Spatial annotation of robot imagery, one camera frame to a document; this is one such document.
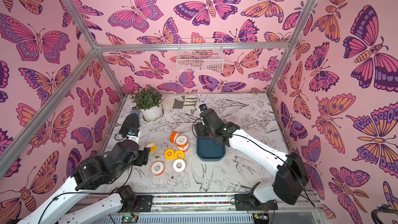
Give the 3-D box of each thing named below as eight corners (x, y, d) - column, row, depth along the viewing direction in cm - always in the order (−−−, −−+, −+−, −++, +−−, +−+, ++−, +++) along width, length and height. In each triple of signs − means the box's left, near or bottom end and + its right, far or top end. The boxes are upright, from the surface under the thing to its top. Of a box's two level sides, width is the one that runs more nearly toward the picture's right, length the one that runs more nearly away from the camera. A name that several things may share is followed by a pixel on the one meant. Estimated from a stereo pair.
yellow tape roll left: (164, 160, 90) (163, 158, 88) (166, 150, 94) (165, 148, 92) (173, 160, 90) (173, 158, 88) (174, 150, 93) (174, 148, 92)
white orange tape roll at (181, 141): (175, 148, 94) (174, 145, 90) (177, 139, 98) (175, 135, 94) (187, 148, 94) (186, 145, 90) (187, 138, 98) (187, 135, 94)
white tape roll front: (173, 171, 85) (172, 169, 82) (174, 161, 88) (173, 158, 86) (184, 171, 85) (184, 169, 82) (185, 161, 88) (185, 158, 86)
